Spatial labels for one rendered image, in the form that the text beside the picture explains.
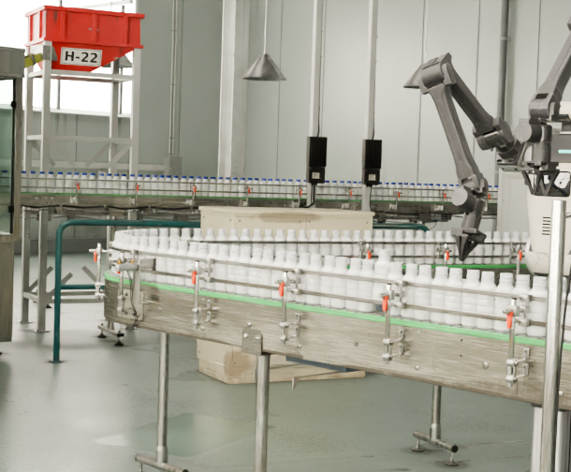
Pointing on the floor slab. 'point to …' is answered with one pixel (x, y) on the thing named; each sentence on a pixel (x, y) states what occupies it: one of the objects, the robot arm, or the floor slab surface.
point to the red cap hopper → (72, 22)
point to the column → (233, 89)
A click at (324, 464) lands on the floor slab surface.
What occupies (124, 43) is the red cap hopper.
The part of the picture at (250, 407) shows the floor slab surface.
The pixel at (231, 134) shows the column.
